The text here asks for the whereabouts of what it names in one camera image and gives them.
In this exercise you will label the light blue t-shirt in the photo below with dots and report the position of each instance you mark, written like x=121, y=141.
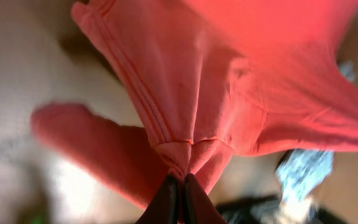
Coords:
x=300, y=171

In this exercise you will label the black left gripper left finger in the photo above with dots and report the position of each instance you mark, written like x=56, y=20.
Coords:
x=163, y=209

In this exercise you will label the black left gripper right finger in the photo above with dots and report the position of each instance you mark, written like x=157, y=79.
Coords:
x=198, y=209

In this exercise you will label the red t-shirt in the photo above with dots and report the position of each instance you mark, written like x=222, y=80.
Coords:
x=209, y=80

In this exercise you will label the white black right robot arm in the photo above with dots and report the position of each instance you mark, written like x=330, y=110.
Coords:
x=273, y=210

